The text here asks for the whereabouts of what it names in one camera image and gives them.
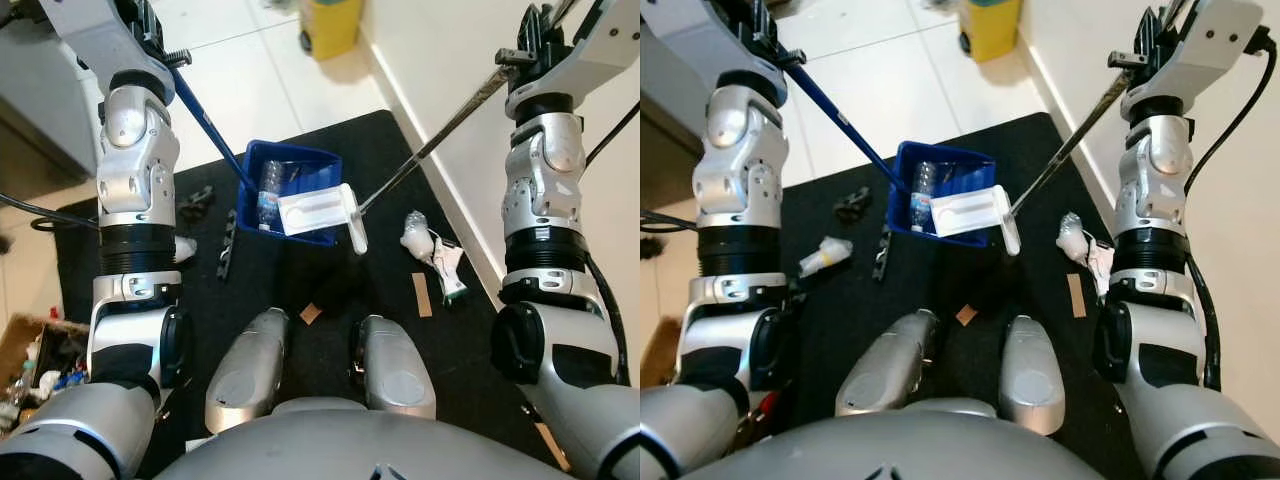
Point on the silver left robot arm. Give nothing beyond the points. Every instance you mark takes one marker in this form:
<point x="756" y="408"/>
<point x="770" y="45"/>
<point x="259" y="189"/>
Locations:
<point x="730" y="165"/>
<point x="135" y="160"/>

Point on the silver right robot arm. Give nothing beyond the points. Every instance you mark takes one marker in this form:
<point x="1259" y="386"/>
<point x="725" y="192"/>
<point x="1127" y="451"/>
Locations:
<point x="545" y="175"/>
<point x="1155" y="175"/>

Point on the black floor mat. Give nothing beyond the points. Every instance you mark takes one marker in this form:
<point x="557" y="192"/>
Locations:
<point x="330" y="280"/>
<point x="960" y="280"/>

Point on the grey cabinet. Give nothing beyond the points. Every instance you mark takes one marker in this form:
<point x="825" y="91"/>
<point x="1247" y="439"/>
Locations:
<point x="40" y="80"/>
<point x="665" y="90"/>

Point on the yellow wheeled bin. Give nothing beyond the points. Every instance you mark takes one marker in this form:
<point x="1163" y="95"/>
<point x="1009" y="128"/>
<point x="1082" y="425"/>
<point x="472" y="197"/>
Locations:
<point x="332" y="25"/>
<point x="992" y="28"/>

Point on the black plastic clip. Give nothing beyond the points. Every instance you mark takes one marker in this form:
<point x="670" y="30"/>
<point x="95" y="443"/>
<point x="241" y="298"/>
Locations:
<point x="853" y="204"/>
<point x="196" y="203"/>

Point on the clear plastic bottle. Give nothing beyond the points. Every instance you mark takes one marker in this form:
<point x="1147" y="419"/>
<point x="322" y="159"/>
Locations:
<point x="271" y="195"/>
<point x="922" y="195"/>

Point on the crumpled white plastic wrapper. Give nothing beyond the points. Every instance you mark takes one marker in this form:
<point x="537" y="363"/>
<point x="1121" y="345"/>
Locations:
<point x="1072" y="238"/>
<point x="417" y="236"/>

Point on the black notched strip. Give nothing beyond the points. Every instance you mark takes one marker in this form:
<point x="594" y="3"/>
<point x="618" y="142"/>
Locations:
<point x="228" y="250"/>
<point x="882" y="252"/>

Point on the white and teal package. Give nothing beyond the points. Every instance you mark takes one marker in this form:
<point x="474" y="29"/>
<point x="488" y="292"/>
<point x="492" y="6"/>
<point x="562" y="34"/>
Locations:
<point x="1100" y="265"/>
<point x="449" y="268"/>

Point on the long brown cardboard strip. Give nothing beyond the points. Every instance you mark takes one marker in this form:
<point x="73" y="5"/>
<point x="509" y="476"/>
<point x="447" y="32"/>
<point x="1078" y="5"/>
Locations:
<point x="1076" y="295"/>
<point x="422" y="295"/>

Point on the small brown cardboard scrap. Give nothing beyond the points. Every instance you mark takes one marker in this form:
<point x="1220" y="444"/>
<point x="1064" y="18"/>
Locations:
<point x="966" y="315"/>
<point x="311" y="313"/>

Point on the silver left robot leg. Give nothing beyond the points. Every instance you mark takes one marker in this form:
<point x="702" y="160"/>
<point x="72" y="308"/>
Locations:
<point x="248" y="370"/>
<point x="885" y="365"/>

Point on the silver robot leg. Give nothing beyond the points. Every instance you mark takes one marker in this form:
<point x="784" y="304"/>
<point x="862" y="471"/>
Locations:
<point x="885" y="365"/>
<point x="248" y="370"/>
<point x="1033" y="375"/>
<point x="395" y="370"/>

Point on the cardboard box with clutter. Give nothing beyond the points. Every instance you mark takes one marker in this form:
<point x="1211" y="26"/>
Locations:
<point x="40" y="360"/>
<point x="658" y="350"/>

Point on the silver right robot leg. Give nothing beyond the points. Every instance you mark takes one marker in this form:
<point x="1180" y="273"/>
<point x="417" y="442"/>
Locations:
<point x="1033" y="375"/>
<point x="395" y="370"/>

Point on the brown cardboard piece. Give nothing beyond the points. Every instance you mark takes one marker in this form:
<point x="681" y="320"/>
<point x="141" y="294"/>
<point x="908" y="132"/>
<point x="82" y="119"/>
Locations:
<point x="552" y="445"/>

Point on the grey robot torso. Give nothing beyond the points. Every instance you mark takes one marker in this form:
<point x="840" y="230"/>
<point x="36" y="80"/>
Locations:
<point x="350" y="445"/>
<point x="890" y="445"/>

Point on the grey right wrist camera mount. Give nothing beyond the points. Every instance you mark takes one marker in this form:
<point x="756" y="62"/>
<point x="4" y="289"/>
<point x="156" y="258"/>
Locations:
<point x="1210" y="45"/>
<point x="600" y="50"/>

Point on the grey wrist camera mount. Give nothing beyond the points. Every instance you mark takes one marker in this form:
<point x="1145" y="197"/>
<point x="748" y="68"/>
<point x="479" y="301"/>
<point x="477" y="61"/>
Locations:
<point x="600" y="50"/>
<point x="90" y="40"/>
<point x="715" y="40"/>
<point x="1210" y="45"/>

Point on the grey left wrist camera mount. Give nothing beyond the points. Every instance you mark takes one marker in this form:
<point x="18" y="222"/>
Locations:
<point x="715" y="40"/>
<point x="90" y="40"/>

